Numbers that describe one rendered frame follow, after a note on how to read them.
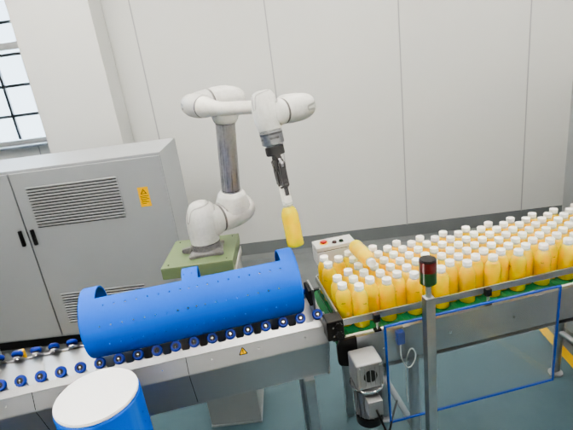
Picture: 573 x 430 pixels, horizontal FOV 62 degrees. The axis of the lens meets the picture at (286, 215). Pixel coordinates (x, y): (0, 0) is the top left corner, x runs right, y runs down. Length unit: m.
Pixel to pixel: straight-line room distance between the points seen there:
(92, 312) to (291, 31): 3.18
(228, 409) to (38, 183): 2.02
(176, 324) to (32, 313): 2.41
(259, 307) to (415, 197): 3.20
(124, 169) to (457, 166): 3.09
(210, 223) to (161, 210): 1.09
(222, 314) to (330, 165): 2.94
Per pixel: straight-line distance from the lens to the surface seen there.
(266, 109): 1.82
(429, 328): 1.95
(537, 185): 5.33
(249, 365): 2.10
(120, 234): 3.67
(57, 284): 4.03
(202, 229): 2.47
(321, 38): 4.49
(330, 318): 1.96
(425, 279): 1.82
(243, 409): 2.98
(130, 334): 1.98
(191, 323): 1.96
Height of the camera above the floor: 2.08
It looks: 20 degrees down
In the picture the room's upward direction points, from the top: 8 degrees counter-clockwise
